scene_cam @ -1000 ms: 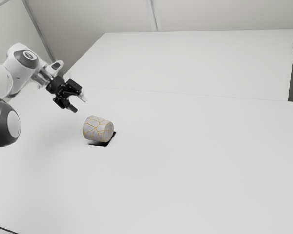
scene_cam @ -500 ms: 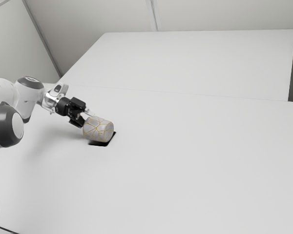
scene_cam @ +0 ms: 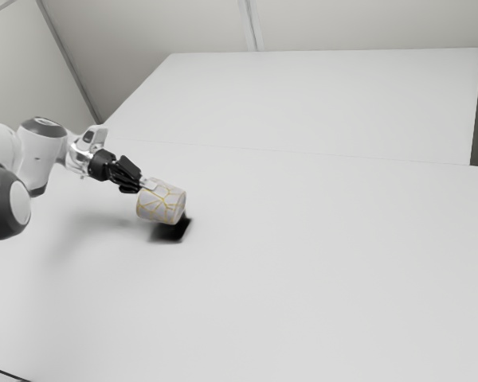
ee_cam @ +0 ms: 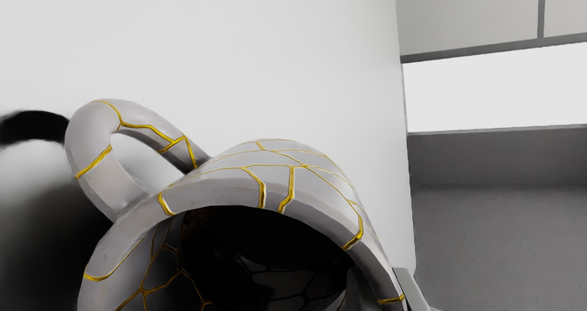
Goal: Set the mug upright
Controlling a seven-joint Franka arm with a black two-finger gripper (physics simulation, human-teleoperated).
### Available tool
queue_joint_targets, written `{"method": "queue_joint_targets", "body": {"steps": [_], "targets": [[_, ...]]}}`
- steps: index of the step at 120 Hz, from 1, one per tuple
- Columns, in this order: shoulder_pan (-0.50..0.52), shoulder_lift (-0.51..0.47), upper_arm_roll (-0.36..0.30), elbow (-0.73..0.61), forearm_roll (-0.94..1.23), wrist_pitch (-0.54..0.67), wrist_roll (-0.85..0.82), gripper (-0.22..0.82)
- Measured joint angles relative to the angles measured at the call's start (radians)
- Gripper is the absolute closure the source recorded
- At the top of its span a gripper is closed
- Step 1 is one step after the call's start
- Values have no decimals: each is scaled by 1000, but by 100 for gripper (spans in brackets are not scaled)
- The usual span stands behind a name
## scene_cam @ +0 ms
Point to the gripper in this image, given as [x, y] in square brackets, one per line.
[102, 164]

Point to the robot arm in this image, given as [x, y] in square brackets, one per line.
[32, 151]

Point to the white mug with gold veins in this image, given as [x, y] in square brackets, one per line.
[161, 205]

